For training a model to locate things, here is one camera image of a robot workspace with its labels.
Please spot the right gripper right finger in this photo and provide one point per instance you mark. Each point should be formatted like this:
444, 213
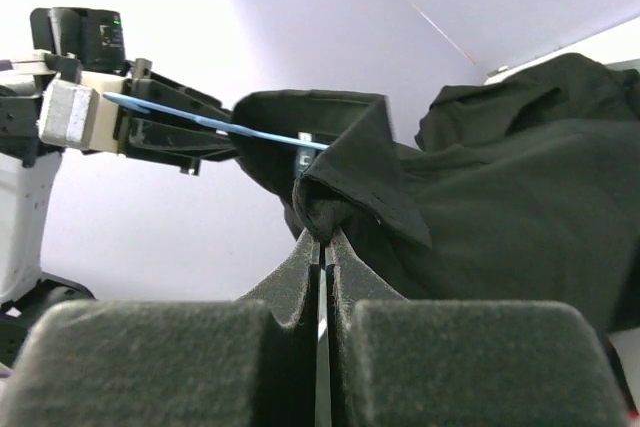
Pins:
400, 362

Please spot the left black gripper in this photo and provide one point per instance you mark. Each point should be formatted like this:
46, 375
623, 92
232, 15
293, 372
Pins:
145, 139

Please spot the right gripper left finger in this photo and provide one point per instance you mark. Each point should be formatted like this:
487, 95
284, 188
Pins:
250, 362

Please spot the light blue hanger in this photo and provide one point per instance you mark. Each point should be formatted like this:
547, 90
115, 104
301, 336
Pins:
215, 122

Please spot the black button shirt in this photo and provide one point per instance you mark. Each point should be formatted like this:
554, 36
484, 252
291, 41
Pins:
525, 189

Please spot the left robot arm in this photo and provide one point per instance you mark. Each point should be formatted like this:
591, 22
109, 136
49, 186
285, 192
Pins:
29, 166

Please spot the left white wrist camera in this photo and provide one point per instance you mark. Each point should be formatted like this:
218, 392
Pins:
68, 115

